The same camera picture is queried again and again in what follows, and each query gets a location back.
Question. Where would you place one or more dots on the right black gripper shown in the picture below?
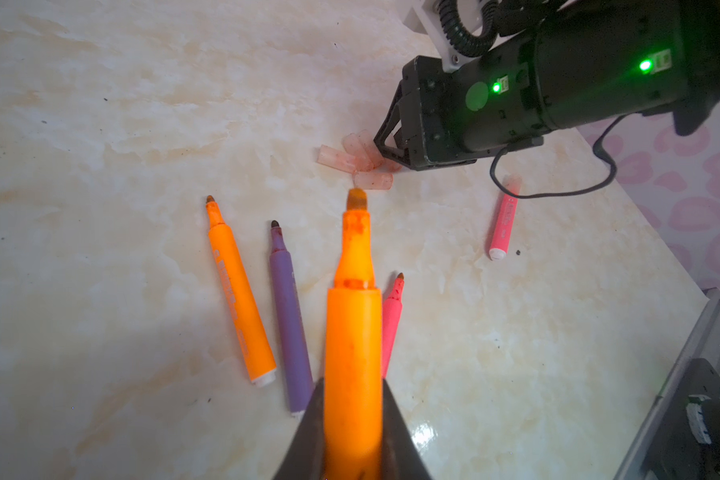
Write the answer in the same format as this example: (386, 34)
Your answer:
(451, 119)

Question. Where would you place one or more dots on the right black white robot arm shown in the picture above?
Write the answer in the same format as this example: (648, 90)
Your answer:
(595, 60)

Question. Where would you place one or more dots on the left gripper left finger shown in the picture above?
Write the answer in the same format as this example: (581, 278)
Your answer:
(304, 459)

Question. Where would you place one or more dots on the purple pen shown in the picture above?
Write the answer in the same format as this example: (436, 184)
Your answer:
(295, 357)

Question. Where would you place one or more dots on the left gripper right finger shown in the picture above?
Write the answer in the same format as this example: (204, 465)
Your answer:
(400, 458)

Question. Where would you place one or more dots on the orange pen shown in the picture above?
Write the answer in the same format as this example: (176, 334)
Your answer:
(249, 330)
(353, 402)

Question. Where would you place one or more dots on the pink pen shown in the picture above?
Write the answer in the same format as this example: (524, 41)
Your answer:
(501, 236)
(391, 313)

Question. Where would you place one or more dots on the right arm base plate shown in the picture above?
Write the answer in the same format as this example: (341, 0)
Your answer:
(686, 444)

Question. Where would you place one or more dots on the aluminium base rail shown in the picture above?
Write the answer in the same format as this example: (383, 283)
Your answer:
(704, 343)

